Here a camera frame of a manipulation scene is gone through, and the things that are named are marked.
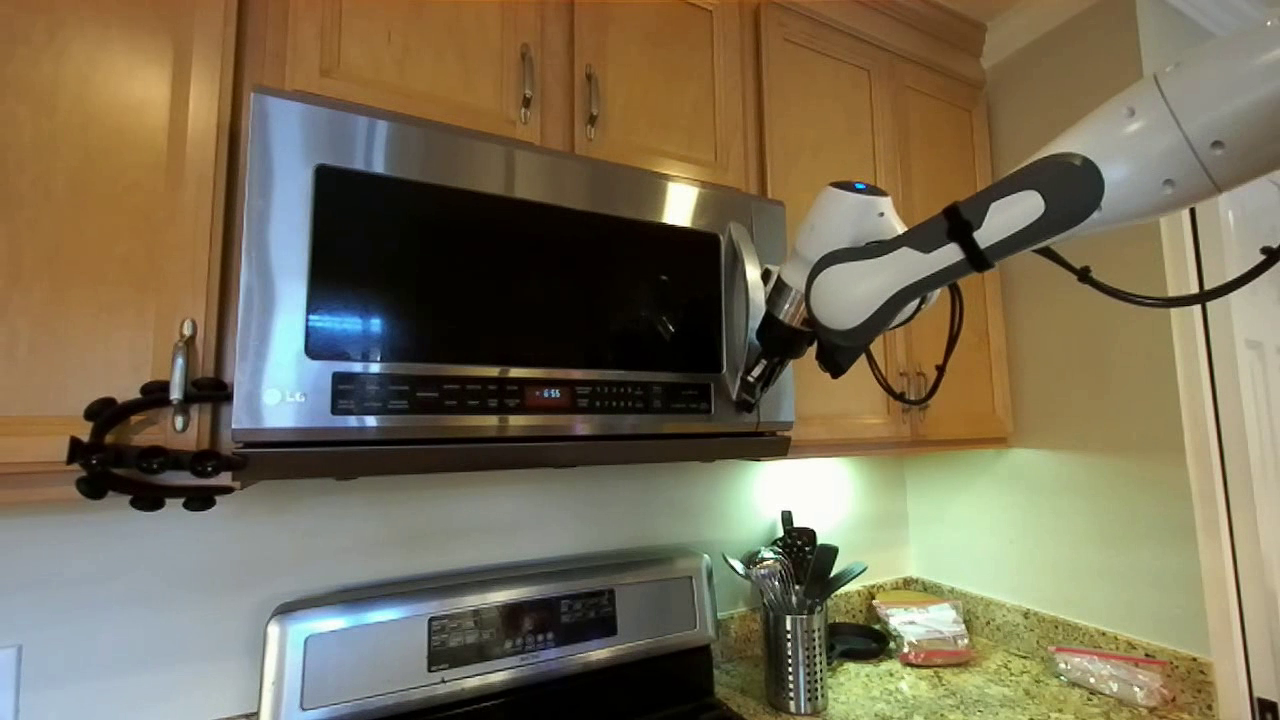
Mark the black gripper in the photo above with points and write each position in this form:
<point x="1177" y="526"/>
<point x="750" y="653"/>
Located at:
<point x="786" y="339"/>

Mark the small wooden cabinet door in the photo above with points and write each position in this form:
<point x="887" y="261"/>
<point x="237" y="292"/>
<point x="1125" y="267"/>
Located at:
<point x="402" y="62"/>
<point x="661" y="82"/>

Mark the white wall outlet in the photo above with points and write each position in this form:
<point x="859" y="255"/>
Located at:
<point x="11" y="682"/>

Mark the red white food bag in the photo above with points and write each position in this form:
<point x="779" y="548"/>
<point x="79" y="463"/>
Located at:
<point x="925" y="629"/>

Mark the tall wooden cabinet door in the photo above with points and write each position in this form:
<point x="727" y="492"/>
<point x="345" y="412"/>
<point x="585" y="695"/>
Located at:
<point x="942" y="147"/>
<point x="104" y="215"/>
<point x="821" y="120"/>

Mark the dark cooking spoon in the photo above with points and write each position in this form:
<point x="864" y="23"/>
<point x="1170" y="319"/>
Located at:
<point x="837" y="578"/>

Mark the black round dish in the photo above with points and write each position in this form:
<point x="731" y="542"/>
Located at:
<point x="859" y="640"/>

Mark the stainless over-range microwave body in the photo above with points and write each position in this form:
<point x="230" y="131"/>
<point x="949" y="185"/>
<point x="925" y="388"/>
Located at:
<point x="535" y="459"/>

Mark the stainless steel stove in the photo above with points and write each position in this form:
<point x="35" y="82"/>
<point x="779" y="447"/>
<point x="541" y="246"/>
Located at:
<point x="494" y="634"/>

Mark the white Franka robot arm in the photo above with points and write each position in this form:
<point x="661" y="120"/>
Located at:
<point x="1147" y="135"/>

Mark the metal utensil holder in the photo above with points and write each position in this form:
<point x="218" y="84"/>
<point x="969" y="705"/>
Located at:
<point x="799" y="661"/>

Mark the white door frame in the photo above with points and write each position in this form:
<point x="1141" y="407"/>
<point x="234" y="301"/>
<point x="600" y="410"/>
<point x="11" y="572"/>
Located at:
<point x="1223" y="466"/>

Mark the clear plastic bag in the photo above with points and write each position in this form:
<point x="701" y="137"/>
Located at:
<point x="1110" y="675"/>

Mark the black flexible tripod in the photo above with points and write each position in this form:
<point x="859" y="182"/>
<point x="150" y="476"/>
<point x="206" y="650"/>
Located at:
<point x="146" y="463"/>

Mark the shiny metal ladle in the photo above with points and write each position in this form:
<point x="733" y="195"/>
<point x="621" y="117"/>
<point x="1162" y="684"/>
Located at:
<point x="759" y="578"/>

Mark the stainless steel microwave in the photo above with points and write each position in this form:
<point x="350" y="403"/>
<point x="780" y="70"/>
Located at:
<point x="514" y="267"/>

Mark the black spatula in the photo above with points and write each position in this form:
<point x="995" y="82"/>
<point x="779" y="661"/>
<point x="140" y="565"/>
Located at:
<point x="799" y="546"/>

